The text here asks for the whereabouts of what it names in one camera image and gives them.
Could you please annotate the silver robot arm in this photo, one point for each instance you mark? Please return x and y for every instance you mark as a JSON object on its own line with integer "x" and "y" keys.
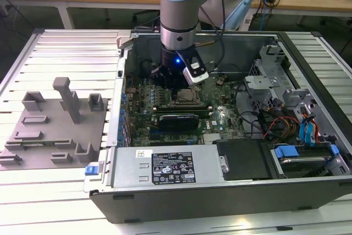
{"x": 178, "y": 12}

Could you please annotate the CPU socket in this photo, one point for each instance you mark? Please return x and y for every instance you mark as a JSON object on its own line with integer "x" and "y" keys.
{"x": 173, "y": 100}

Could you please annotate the black RAM slot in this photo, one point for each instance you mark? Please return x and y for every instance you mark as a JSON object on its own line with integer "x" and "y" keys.
{"x": 181, "y": 106}
{"x": 184, "y": 110}

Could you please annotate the black graphics card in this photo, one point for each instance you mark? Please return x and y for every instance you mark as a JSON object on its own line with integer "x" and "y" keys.
{"x": 178, "y": 122}

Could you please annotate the round coin battery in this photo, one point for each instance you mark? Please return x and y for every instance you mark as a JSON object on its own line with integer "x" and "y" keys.
{"x": 220, "y": 82}

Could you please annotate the silver chipset heatsink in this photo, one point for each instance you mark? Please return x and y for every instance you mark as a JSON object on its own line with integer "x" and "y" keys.
{"x": 211, "y": 138}

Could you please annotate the green motherboard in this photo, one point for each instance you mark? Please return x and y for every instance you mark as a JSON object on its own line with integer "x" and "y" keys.
{"x": 233, "y": 130}

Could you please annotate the silver metal drive cage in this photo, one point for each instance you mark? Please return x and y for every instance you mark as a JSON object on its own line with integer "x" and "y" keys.
{"x": 261, "y": 81}

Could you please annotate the grey power supply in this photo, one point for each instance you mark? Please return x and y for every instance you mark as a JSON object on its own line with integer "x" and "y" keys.
{"x": 129, "y": 169}

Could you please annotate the black plastic drive cover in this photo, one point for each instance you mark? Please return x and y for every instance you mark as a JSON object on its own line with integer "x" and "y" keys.
{"x": 242, "y": 160}

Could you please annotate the blue case latch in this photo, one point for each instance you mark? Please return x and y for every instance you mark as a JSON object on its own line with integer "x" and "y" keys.
{"x": 91, "y": 170}

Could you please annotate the grey parts rack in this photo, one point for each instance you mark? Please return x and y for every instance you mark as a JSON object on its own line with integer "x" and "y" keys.
{"x": 55, "y": 136}

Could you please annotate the black PC case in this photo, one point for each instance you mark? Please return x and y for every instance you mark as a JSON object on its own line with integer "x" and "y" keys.
{"x": 192, "y": 204}

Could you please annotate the hard disk in blue carrier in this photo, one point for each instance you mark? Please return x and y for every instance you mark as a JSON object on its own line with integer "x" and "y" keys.
{"x": 302, "y": 162}

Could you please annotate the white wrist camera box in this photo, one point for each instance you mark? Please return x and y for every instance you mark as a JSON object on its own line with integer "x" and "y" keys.
{"x": 196, "y": 75}

